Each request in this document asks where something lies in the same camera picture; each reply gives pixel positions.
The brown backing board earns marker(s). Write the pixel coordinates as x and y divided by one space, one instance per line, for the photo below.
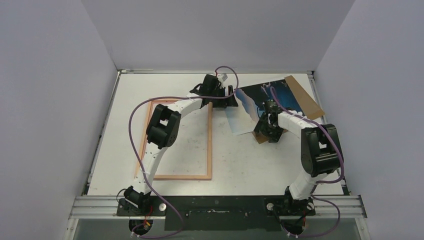
309 107

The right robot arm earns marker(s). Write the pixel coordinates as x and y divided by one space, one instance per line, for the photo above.
320 154

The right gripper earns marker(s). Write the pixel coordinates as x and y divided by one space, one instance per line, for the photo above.
266 125

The sea landscape photo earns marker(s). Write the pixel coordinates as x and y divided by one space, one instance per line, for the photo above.
251 98

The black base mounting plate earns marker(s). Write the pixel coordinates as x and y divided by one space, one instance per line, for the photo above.
226 221

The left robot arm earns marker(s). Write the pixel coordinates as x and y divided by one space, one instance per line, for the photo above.
162 131

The pink wooden photo frame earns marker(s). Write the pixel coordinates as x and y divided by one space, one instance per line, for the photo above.
190 157

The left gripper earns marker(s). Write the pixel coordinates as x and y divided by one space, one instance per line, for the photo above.
225 102

